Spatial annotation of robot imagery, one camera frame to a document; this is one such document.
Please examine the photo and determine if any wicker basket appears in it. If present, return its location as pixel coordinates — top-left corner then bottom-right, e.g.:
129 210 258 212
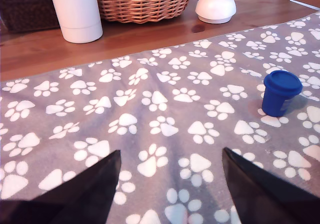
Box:
94 0 193 24

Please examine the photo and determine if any blue coffee capsule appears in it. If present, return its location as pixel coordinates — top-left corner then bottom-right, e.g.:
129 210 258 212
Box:
261 70 304 117

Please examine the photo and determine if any white bottle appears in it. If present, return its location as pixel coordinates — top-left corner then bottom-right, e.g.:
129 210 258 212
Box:
47 0 104 44

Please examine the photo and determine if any clear jar with dark contents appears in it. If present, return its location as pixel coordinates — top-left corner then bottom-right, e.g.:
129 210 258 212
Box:
0 0 61 32

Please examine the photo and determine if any small white round camera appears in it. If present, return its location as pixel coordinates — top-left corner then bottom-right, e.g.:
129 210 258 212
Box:
195 0 237 24

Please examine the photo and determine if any grey paw print cloth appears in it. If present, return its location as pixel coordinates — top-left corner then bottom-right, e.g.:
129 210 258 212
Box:
0 10 320 224

